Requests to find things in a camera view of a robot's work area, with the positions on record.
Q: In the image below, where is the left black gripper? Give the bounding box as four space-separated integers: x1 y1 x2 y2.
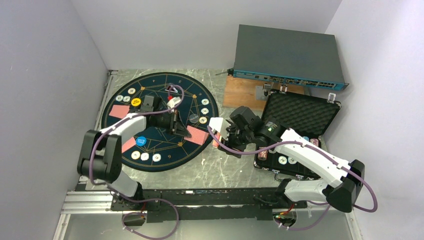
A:
153 109 191 138

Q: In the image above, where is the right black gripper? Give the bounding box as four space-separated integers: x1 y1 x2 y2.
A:
218 120 254 158

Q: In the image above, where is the red playing card box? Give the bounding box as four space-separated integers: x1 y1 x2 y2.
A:
212 132 222 148

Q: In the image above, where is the card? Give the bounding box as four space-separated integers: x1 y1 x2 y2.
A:
108 104 130 119
183 125 209 145
121 137 136 153

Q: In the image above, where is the yellow chip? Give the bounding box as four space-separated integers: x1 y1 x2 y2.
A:
198 116 208 124
131 150 141 160

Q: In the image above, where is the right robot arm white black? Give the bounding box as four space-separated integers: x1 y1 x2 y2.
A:
207 106 365 213

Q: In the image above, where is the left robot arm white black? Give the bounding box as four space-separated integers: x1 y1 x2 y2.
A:
76 95 191 210

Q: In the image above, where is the grey dealer button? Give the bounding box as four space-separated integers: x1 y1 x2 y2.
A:
188 113 200 124

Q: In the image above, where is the red chip roll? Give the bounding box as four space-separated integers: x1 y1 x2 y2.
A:
257 150 268 161

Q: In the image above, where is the triangular red black marker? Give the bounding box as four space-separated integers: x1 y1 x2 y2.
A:
165 84 178 94

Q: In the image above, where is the round dark blue poker mat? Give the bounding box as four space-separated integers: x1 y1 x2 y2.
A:
100 72 219 172

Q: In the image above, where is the blue round blind button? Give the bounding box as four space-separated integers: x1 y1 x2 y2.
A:
135 136 147 147

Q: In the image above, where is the wooden board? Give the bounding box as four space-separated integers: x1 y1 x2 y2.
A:
222 76 306 112

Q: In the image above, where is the yellow round blind button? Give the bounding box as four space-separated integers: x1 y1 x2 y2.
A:
130 97 142 107

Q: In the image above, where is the black poker chip case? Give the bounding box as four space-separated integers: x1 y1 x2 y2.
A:
253 92 342 180

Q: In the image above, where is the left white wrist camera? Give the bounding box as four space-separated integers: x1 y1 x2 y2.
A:
166 95 181 109

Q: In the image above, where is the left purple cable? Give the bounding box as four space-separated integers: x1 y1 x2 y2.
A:
88 84 180 240

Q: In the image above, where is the purple cable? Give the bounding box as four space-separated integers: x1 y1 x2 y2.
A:
88 84 180 240
206 125 379 232

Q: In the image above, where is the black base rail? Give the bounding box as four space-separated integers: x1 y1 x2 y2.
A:
110 185 309 223

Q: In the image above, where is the grey network switch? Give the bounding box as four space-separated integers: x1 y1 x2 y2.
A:
228 24 349 91

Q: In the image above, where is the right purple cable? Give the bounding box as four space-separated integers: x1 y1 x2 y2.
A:
206 125 379 232

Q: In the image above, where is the aluminium frame rail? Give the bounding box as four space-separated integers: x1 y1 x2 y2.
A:
52 69 119 240

